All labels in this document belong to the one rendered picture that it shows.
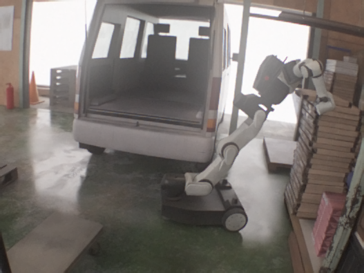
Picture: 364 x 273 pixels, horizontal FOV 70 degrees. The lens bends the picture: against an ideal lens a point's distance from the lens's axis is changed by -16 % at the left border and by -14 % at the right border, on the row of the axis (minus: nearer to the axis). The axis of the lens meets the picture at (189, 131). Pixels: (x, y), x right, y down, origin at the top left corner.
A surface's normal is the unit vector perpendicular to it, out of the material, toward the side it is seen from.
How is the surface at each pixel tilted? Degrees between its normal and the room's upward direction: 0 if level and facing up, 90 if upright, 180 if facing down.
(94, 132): 87
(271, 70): 84
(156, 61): 93
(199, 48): 93
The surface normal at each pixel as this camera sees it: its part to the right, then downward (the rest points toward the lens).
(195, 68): -0.17, 0.31
